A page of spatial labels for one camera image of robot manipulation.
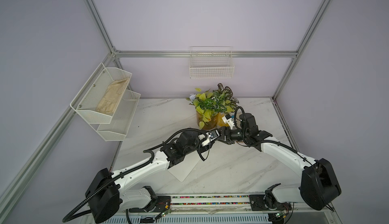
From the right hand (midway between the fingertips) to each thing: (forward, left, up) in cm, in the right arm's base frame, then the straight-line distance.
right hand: (214, 138), depth 78 cm
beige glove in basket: (+21, +55, +14) cm, 60 cm away
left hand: (+1, +3, +1) cm, 4 cm away
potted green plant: (+18, +2, +7) cm, 20 cm away
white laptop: (-10, +19, -17) cm, 27 cm away
